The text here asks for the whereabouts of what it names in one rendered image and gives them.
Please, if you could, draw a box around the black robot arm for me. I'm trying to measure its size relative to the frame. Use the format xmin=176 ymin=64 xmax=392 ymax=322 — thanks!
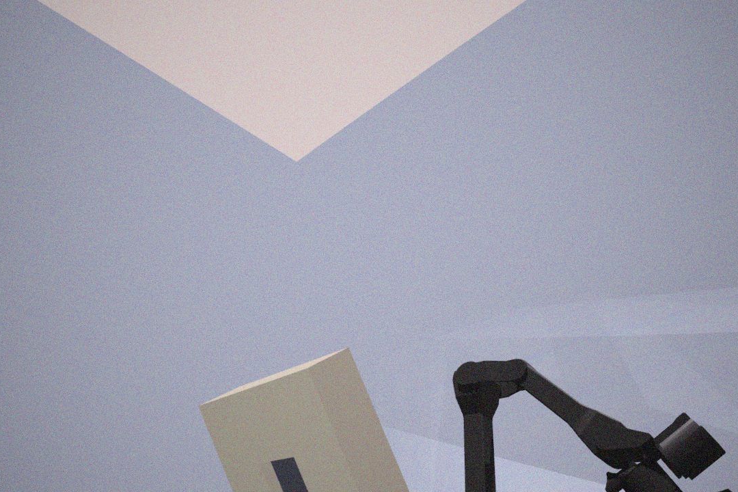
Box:
xmin=453 ymin=359 xmax=726 ymax=492

